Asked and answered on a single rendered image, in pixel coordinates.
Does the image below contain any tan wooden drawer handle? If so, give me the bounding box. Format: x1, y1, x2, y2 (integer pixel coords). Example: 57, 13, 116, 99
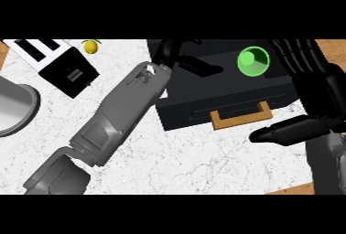
209, 101, 274, 132

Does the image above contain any black drawer front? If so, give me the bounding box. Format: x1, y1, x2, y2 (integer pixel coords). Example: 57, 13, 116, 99
153, 90, 302, 133

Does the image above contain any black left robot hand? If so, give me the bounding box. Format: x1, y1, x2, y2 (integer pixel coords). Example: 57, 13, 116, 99
150, 38, 224, 79

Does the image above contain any yellow lemon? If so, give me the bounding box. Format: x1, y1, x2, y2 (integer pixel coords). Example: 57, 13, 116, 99
79, 38, 101, 56

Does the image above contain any grey round pot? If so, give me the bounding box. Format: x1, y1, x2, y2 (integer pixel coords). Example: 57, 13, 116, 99
0, 76, 41, 138

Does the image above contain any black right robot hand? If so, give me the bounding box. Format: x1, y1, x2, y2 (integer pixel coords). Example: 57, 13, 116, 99
246, 38, 346, 148

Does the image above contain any green cup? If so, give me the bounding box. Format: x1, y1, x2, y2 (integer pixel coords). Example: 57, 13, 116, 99
236, 45, 271, 78

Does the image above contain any black drawer box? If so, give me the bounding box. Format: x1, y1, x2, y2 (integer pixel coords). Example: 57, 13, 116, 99
146, 38, 302, 106

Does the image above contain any black and white toaster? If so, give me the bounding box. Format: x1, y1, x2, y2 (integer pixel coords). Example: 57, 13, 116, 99
1, 38, 101, 100

